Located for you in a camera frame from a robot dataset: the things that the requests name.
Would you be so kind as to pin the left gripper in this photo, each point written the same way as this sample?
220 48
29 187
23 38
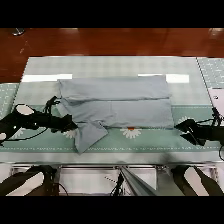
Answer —
61 122

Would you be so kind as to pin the grey-blue shirt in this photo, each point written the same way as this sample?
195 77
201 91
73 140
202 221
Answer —
123 103

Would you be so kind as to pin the silver frame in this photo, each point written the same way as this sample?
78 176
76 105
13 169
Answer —
140 183

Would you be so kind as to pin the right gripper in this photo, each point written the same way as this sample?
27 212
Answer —
201 131

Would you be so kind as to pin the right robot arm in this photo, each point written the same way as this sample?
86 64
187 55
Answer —
215 132

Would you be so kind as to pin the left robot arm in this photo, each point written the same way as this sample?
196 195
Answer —
13 121

